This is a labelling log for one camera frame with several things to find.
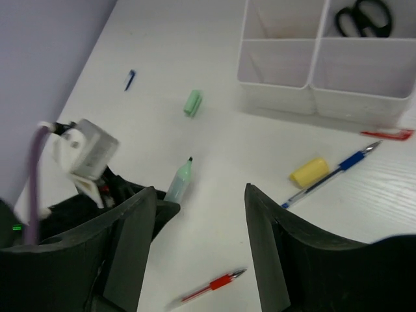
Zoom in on green highlighter cap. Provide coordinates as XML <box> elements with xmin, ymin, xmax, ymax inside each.
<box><xmin>183</xmin><ymin>90</ymin><xmax>202</xmax><ymax>117</ymax></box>

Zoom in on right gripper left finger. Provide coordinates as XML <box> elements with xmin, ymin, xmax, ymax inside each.
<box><xmin>1</xmin><ymin>187</ymin><xmax>157</xmax><ymax>311</ymax></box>

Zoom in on red pen cap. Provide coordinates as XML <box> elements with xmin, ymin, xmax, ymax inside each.
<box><xmin>360</xmin><ymin>129</ymin><xmax>415</xmax><ymax>141</ymax></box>

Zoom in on blue pen cap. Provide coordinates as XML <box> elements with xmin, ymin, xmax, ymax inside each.
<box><xmin>124</xmin><ymin>70</ymin><xmax>136</xmax><ymax>92</ymax></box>

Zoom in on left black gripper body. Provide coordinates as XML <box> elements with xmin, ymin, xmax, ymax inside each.
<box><xmin>38</xmin><ymin>168</ymin><xmax>144</xmax><ymax>242</ymax></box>

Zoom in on yellow highlighter cap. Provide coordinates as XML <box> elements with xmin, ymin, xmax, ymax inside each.
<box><xmin>289</xmin><ymin>157</ymin><xmax>330</xmax><ymax>189</ymax></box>

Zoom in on left white compartment organizer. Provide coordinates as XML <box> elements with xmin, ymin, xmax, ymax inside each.
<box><xmin>237</xmin><ymin>1</ymin><xmax>330</xmax><ymax>114</ymax></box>

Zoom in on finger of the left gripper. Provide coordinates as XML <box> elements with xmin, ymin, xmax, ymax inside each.
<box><xmin>152</xmin><ymin>190</ymin><xmax>181</xmax><ymax>240</ymax></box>

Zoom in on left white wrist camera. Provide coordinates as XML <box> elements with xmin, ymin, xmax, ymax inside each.
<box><xmin>38</xmin><ymin>119</ymin><xmax>119</xmax><ymax>209</ymax></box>

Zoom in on red gel pen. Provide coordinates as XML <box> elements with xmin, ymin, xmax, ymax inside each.
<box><xmin>165</xmin><ymin>268</ymin><xmax>247</xmax><ymax>311</ymax></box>

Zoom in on blue gel pen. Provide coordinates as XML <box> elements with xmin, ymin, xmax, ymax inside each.
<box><xmin>281</xmin><ymin>140</ymin><xmax>382</xmax><ymax>209</ymax></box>

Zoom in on black handled scissors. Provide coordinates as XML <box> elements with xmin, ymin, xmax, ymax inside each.
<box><xmin>334</xmin><ymin>0</ymin><xmax>393</xmax><ymax>38</ymax></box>

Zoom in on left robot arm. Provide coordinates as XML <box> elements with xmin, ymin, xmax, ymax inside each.
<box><xmin>1</xmin><ymin>168</ymin><xmax>181</xmax><ymax>248</ymax></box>

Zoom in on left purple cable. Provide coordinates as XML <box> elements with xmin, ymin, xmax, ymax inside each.
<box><xmin>24</xmin><ymin>125</ymin><xmax>49</xmax><ymax>244</ymax></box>

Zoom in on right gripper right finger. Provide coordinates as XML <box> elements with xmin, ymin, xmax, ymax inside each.
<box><xmin>244</xmin><ymin>184</ymin><xmax>415</xmax><ymax>311</ymax></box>

